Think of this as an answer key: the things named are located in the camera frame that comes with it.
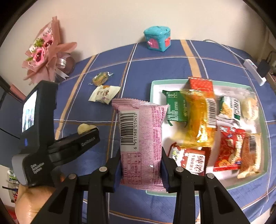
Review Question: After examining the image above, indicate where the red white small snack packet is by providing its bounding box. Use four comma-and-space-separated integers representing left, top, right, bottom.
168, 142, 211, 176

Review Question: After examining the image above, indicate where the red festive snack bag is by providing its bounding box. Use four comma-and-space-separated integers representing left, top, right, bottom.
213, 126, 246, 172

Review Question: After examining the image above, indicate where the beige orange-print snack packet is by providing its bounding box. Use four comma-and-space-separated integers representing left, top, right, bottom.
237, 133, 262, 179

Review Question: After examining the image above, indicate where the yellow cake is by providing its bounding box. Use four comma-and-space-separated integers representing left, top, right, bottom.
180, 89, 217, 148

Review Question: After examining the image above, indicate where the green white cracker packet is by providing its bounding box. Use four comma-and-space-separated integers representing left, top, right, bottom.
217, 95, 241, 126

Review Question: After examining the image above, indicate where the clear round bun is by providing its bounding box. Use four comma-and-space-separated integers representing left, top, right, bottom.
241, 91, 259, 124

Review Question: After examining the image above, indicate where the pink snack packet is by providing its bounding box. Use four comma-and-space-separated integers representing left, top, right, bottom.
112, 98, 168, 191

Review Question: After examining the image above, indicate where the green snack packet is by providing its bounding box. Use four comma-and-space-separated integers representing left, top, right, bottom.
162, 90, 188, 127

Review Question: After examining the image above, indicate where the long red snack packet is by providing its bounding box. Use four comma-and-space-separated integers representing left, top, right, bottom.
188, 77, 213, 92

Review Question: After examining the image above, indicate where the person's left hand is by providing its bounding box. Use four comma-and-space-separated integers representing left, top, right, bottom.
15, 184, 56, 224

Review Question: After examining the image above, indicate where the pale round wrapped pastry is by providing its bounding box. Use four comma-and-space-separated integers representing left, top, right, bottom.
77, 123, 96, 135

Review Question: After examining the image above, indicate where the white teal-rimmed tray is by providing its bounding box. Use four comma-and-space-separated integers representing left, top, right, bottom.
150, 79, 270, 190

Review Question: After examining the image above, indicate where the white brown-print snack packet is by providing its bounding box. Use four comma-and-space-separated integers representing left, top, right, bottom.
89, 85, 121, 105

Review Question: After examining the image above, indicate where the small green yellow candy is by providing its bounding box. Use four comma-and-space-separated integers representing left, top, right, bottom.
89, 71, 113, 86

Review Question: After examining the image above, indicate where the pink flower bouquet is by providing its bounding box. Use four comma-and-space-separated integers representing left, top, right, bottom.
22, 16, 77, 85

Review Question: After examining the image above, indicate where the white power strip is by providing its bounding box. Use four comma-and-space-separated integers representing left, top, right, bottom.
243, 59, 266, 86

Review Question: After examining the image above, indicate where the black power adapter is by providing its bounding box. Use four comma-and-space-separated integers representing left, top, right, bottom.
257, 59, 270, 78

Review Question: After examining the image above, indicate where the teal pink house box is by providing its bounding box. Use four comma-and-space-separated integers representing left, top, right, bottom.
144, 26, 171, 52

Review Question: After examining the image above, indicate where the white cable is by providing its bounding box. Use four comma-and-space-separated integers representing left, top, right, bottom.
203, 39, 247, 62

